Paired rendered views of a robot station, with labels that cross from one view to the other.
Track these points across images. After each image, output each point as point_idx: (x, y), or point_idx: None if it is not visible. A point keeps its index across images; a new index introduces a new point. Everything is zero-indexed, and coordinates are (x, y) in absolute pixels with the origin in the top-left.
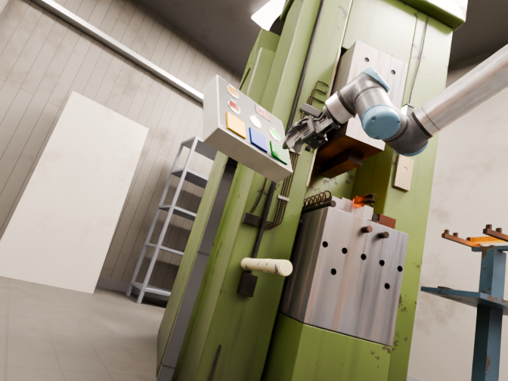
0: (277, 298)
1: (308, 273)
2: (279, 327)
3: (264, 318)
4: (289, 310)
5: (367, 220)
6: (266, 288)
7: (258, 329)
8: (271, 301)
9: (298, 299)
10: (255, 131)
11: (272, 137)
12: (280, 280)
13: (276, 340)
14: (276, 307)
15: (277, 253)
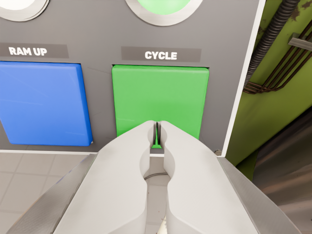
0: (251, 150)
1: (277, 188)
2: (249, 162)
3: (231, 154)
4: (256, 169)
5: None
6: (237, 139)
7: (225, 157)
8: (243, 148)
9: (259, 185)
10: (8, 76)
11: (138, 16)
12: (258, 140)
13: (244, 165)
14: (247, 153)
15: (263, 118)
